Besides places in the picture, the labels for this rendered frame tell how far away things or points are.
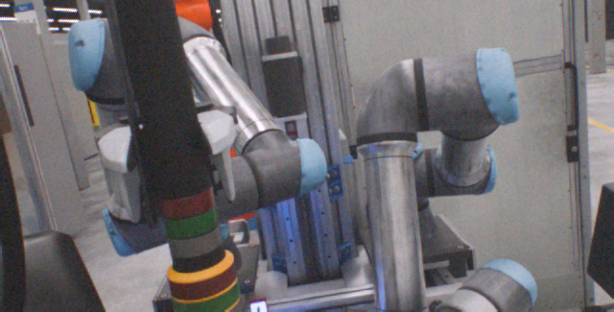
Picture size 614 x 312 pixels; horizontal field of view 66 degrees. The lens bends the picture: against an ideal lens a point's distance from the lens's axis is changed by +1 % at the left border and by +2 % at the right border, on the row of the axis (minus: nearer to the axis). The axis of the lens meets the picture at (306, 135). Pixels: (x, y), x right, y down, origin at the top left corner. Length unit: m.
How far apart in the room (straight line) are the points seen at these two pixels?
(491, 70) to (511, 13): 1.67
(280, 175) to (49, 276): 0.29
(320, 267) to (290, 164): 0.73
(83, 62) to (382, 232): 0.54
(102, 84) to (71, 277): 0.50
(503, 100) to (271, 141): 0.33
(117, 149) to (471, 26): 2.10
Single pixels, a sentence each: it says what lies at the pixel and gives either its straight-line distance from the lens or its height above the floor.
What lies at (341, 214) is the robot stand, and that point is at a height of 1.07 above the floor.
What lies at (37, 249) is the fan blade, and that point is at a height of 1.42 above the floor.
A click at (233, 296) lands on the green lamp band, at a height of 1.40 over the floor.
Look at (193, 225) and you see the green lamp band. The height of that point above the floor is 1.45.
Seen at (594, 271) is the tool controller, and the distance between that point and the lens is 0.99.
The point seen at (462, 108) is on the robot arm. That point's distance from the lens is 0.72.
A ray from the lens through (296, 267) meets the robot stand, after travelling 1.26.
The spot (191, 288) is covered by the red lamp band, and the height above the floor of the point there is 1.41.
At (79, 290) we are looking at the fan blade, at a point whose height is 1.39.
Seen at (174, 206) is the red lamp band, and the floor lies 1.46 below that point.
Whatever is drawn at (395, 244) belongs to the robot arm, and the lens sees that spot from 0.71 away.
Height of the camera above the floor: 1.55
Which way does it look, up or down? 11 degrees down
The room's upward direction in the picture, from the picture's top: 9 degrees counter-clockwise
